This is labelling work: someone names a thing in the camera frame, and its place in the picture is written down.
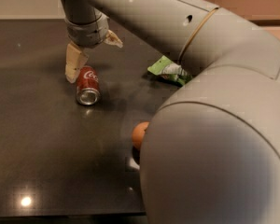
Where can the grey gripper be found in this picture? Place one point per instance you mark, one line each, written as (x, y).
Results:
(86, 34)

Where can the red coke can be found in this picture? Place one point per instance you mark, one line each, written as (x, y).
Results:
(88, 91)

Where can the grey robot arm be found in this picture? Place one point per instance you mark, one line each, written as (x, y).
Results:
(211, 154)

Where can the green chip bag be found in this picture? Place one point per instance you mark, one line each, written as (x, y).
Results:
(170, 71)

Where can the orange fruit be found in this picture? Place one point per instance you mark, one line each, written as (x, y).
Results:
(138, 134)

